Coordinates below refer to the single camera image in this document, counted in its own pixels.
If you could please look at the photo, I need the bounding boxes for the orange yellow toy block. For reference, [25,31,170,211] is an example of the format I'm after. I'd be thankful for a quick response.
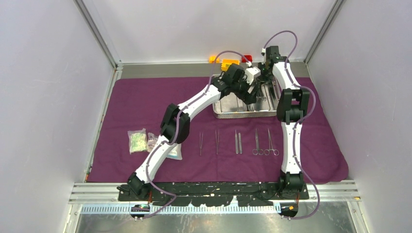
[221,59,240,71]

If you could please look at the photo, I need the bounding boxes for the red block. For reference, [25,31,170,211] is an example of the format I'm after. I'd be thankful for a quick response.
[241,55,253,63]

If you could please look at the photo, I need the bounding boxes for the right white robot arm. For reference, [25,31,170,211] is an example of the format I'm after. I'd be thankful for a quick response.
[258,46,310,199]

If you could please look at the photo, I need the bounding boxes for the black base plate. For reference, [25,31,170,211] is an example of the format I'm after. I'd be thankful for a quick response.
[117,182,309,207]

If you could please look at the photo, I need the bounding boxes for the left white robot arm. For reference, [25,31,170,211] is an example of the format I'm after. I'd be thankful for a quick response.
[117,63,261,201]

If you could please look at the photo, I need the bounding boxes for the green packet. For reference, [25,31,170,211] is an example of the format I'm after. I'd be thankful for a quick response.
[127,128,147,154]

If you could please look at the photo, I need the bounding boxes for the small orange block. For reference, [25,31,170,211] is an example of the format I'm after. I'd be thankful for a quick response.
[208,56,220,64]

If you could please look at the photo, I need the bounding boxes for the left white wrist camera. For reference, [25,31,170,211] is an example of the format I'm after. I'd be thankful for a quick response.
[244,62,261,85]

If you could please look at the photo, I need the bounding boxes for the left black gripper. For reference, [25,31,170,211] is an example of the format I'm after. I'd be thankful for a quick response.
[231,73,259,105]

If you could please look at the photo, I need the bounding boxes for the purple cloth wrap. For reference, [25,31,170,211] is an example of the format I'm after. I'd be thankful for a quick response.
[87,77,349,183]

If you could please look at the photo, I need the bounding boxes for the steel surgical scissors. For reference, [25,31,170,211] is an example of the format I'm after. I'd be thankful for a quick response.
[264,129,279,156]
[252,129,264,155]

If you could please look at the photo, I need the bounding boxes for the steel surgical forceps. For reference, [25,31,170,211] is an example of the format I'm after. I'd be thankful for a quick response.
[256,84,268,102]

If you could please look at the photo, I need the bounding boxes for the steel instrument tray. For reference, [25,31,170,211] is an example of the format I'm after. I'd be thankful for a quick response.
[212,81,278,119]

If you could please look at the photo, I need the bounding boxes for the pink clear packet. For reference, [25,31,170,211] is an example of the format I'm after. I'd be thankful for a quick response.
[147,133,158,152]

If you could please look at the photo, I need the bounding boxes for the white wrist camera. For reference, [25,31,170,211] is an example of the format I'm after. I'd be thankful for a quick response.
[261,48,270,66]
[244,62,261,85]

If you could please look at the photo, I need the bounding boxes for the steel tweezers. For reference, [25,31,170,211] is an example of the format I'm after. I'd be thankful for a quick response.
[199,132,204,156]
[215,129,220,155]

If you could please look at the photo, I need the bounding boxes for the white sterile pouch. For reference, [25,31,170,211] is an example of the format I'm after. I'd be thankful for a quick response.
[167,144,182,160]

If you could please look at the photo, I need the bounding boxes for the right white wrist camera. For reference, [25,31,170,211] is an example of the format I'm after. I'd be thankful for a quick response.
[261,48,270,66]

